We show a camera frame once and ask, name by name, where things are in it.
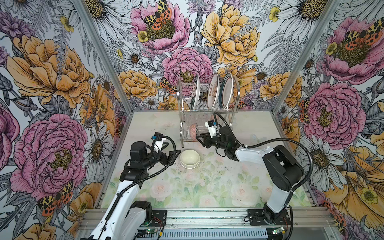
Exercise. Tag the red patterned plate middle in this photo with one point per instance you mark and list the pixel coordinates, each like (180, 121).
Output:
(213, 92)

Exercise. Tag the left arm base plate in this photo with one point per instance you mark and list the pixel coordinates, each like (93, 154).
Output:
(155, 218)

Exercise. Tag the orange bowl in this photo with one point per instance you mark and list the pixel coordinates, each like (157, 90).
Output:
(189, 166)

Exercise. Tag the white plate left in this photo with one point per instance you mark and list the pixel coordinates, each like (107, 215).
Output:
(196, 92)

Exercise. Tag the green circuit board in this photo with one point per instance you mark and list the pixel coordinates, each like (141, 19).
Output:
(149, 231)

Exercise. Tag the pink drinking glass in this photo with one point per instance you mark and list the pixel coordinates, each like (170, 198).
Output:
(214, 117)

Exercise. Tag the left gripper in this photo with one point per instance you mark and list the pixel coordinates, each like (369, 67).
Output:
(164, 160)

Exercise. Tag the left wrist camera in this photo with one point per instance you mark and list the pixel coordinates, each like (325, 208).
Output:
(157, 142)

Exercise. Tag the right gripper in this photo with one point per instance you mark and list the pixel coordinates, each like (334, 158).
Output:
(206, 142)

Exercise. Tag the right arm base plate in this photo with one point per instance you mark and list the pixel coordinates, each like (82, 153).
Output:
(261, 217)

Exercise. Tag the aluminium front rail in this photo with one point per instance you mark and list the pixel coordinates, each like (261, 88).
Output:
(304, 217)

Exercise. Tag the cream white bowl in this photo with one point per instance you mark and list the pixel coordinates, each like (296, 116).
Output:
(190, 157)

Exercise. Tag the chrome two-tier dish rack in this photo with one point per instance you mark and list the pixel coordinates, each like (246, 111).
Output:
(201, 114)

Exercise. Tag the pink patterned bowl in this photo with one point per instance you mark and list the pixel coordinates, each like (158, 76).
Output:
(193, 131)

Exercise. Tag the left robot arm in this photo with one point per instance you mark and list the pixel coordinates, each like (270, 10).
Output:
(125, 215)

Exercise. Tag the green rimmed plate right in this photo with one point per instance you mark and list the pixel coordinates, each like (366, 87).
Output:
(226, 90)

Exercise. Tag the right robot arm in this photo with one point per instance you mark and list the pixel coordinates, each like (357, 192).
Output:
(284, 170)

